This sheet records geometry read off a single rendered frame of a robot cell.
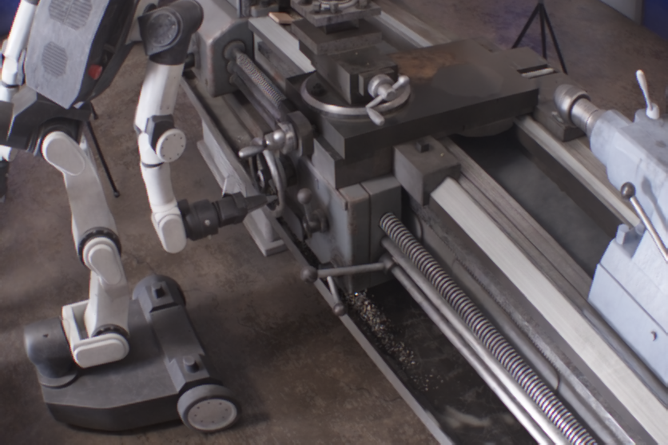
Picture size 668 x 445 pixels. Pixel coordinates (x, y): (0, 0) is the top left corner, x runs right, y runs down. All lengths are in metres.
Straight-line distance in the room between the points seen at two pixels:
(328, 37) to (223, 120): 1.08
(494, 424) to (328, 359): 0.86
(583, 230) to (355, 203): 0.56
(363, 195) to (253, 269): 1.10
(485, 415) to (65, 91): 1.24
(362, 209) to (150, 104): 0.54
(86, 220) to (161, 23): 0.61
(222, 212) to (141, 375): 0.66
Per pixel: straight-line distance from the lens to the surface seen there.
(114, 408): 2.20
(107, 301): 2.12
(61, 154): 1.79
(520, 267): 1.53
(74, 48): 1.58
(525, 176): 1.99
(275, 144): 1.82
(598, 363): 1.38
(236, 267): 2.82
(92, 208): 1.92
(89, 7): 1.54
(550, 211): 1.89
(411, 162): 1.73
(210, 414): 2.22
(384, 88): 1.71
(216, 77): 2.67
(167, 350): 2.28
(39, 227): 3.26
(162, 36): 1.57
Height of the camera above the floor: 1.84
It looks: 36 degrees down
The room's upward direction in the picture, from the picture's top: 2 degrees counter-clockwise
